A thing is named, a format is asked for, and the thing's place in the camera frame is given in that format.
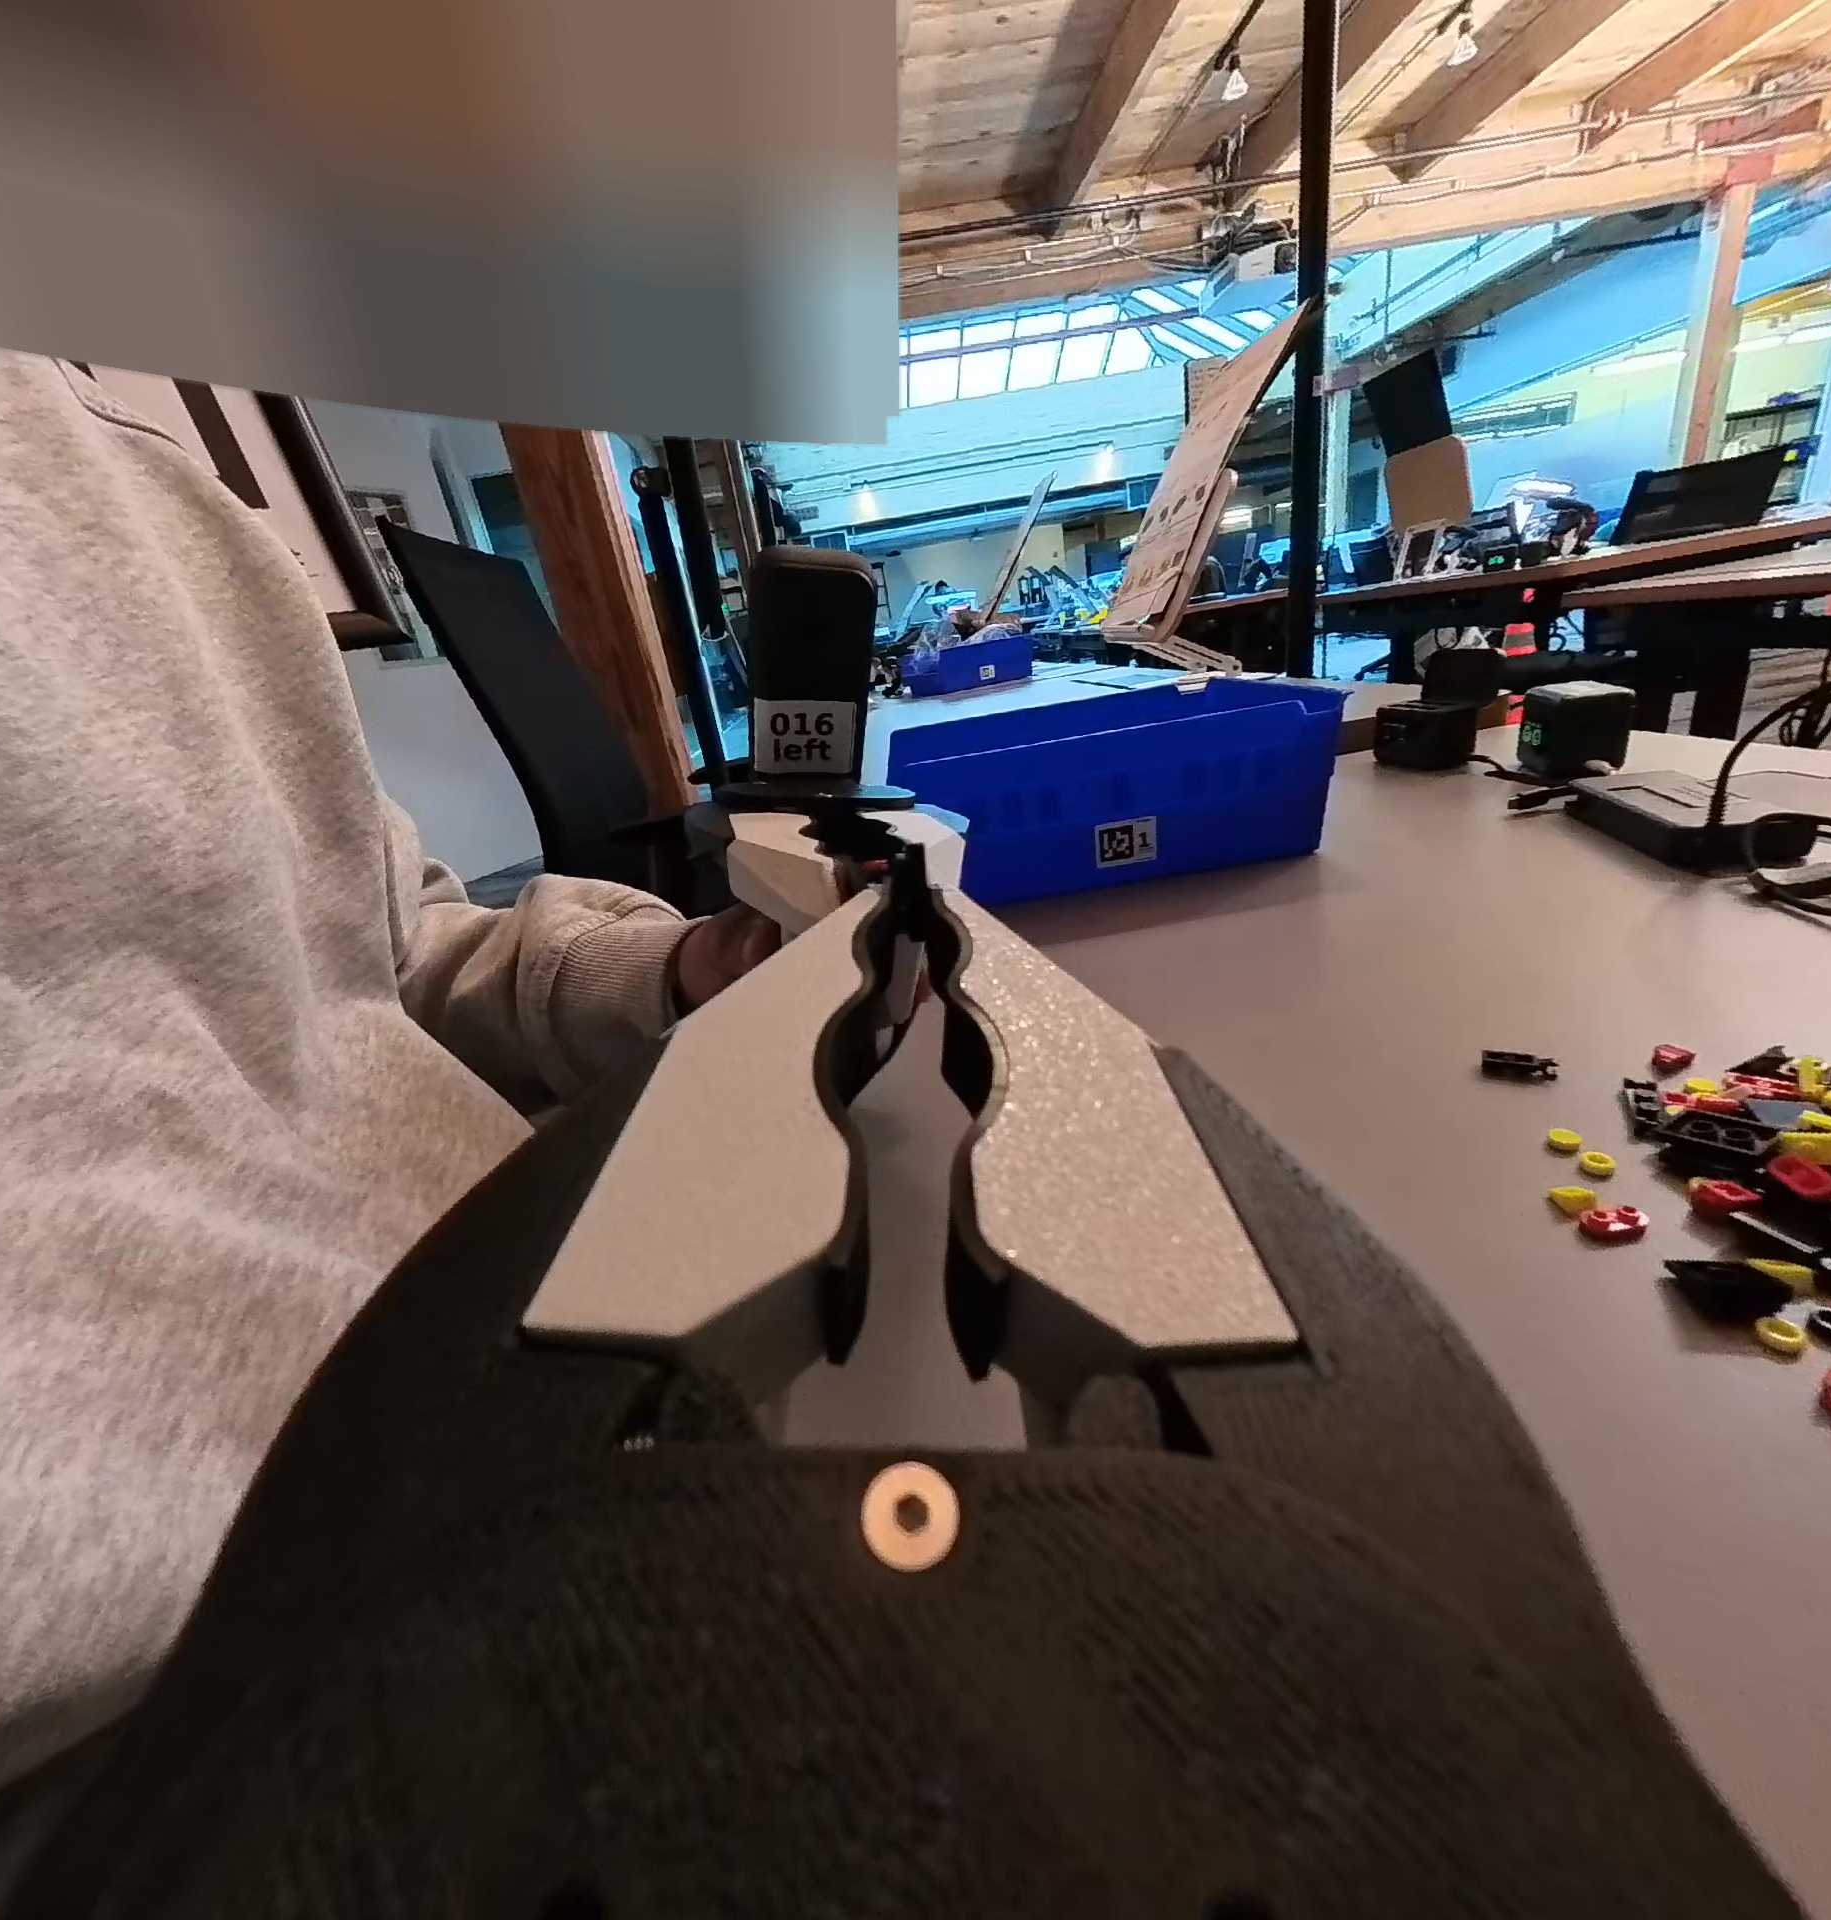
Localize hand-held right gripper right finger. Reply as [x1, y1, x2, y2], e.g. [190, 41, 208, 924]
[915, 893, 1301, 1447]

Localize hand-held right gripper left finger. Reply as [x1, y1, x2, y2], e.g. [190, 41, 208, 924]
[519, 885, 893, 1421]

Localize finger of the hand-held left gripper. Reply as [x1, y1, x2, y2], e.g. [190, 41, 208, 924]
[725, 815, 845, 921]
[891, 807, 971, 902]

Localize pile of lego pieces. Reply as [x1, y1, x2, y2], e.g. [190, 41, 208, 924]
[1619, 1038, 1831, 1450]

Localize person's left forearm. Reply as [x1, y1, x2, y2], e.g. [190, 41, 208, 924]
[394, 859, 701, 1116]

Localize person's left hand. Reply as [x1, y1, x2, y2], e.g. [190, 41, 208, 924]
[671, 897, 799, 1026]

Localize small blue plastic bin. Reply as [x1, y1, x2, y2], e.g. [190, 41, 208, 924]
[897, 631, 1037, 703]

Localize large blue plastic bin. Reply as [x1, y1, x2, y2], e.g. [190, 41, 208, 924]
[885, 672, 1353, 908]

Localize black office chair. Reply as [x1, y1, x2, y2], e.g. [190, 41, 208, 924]
[376, 516, 739, 921]

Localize cardboard sheets on stand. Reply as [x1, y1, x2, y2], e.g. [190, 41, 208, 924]
[1099, 293, 1329, 637]

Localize black battery charger case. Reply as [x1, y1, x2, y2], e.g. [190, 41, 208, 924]
[1517, 679, 1637, 785]
[1371, 647, 1511, 773]

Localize dark framed board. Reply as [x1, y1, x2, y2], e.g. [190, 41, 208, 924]
[180, 383, 416, 657]

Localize black vertical pole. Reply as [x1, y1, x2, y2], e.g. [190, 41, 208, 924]
[1281, 0, 1339, 681]

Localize person's grey sweatshirt torso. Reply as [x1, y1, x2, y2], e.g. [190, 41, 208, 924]
[0, 343, 557, 1818]

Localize long wooden desk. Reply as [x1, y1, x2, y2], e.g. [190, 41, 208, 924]
[1177, 512, 1831, 741]

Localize black laptop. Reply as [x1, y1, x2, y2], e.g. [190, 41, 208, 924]
[1605, 442, 1805, 553]

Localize wooden post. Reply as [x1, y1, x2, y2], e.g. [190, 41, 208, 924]
[495, 424, 701, 816]

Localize black power adapter with cable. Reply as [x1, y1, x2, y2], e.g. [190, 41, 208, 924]
[1563, 766, 1831, 877]

